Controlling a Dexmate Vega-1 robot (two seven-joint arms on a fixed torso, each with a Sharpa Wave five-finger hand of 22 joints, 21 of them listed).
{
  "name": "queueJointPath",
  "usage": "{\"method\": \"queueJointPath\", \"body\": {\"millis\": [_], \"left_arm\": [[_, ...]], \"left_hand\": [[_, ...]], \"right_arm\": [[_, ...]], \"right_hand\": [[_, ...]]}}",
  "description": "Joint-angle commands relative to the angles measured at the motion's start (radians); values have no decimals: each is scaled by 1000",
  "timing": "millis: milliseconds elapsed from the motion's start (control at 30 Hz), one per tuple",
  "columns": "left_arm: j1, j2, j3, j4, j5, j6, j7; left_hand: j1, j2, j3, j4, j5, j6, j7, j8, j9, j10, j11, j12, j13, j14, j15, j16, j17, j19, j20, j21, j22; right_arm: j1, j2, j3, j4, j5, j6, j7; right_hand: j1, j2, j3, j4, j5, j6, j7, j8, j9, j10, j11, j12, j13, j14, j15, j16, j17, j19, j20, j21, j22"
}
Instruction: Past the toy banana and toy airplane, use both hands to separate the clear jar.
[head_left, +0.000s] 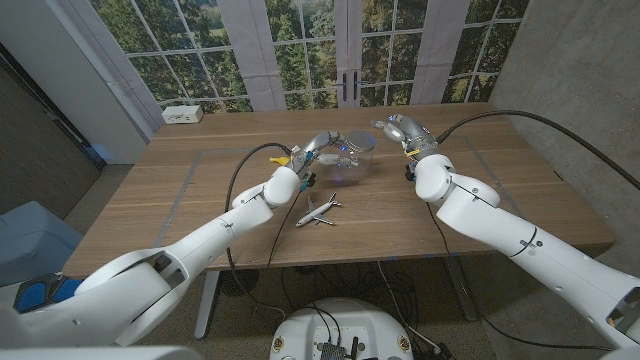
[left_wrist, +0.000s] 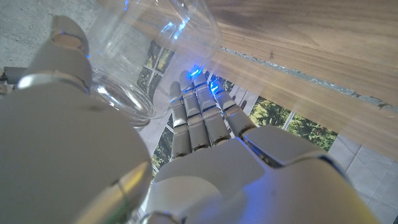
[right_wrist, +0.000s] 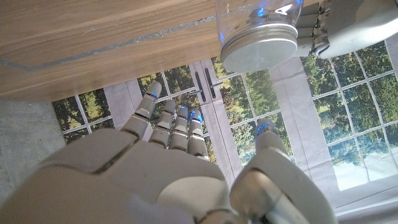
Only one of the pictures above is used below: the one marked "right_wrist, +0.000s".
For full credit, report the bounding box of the printed window backdrop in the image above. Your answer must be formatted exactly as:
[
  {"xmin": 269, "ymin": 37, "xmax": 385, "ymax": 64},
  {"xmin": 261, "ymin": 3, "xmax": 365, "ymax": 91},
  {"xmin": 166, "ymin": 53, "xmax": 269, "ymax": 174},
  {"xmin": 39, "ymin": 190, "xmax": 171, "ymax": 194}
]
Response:
[{"xmin": 51, "ymin": 40, "xmax": 398, "ymax": 224}]

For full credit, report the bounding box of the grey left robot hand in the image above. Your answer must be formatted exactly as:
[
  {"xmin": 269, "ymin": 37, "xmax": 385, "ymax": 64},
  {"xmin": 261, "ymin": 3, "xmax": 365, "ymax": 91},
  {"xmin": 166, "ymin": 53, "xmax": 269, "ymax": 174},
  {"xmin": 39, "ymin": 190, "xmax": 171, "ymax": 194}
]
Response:
[{"xmin": 292, "ymin": 0, "xmax": 398, "ymax": 60}]

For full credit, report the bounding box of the silver metal jar lid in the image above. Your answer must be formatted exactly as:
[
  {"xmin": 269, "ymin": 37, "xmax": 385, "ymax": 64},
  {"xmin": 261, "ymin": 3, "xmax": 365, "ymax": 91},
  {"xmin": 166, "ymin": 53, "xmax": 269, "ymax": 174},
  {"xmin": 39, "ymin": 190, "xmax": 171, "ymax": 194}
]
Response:
[{"xmin": 220, "ymin": 23, "xmax": 299, "ymax": 74}]

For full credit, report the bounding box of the clear plastic jar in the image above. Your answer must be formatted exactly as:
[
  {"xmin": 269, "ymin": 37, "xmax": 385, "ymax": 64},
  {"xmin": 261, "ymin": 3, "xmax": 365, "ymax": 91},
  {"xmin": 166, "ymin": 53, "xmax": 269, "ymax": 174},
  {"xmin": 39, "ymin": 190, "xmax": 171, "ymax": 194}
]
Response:
[{"xmin": 215, "ymin": 0, "xmax": 304, "ymax": 43}]

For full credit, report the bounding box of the grey tape outline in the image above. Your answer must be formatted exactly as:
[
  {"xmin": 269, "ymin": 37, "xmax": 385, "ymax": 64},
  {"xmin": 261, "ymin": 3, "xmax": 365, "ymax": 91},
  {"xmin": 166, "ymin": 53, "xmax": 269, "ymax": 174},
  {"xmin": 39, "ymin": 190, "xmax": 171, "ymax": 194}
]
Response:
[{"xmin": 0, "ymin": 15, "xmax": 217, "ymax": 72}]

